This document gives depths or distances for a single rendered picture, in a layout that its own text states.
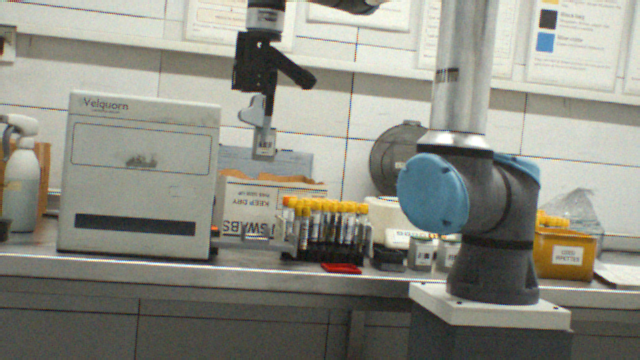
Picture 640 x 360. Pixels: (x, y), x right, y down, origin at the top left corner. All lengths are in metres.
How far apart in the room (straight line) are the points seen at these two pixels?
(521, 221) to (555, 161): 1.17
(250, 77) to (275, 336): 0.93
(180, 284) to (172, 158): 0.23
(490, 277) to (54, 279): 0.78
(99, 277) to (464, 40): 0.77
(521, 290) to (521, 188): 0.16
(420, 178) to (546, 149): 1.29
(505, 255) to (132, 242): 0.68
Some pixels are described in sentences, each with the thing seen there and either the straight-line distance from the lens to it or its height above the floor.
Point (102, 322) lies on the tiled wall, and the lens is 2.24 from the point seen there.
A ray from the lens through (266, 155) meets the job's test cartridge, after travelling 1.57.
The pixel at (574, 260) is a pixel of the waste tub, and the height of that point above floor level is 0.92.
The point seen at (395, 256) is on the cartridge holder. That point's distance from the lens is 1.68.
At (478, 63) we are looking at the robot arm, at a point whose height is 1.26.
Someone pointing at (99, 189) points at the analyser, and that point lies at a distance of 1.54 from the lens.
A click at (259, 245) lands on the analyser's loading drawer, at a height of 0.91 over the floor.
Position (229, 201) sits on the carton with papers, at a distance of 1.84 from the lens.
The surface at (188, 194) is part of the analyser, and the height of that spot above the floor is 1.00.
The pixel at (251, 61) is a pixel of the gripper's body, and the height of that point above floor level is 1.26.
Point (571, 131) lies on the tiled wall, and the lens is 2.49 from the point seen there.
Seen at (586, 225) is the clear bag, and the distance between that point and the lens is 2.37.
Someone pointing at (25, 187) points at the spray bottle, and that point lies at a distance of 1.76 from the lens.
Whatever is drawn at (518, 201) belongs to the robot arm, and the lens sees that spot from 1.29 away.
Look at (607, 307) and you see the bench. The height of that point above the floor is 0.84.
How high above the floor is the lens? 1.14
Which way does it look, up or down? 3 degrees down
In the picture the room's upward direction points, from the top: 6 degrees clockwise
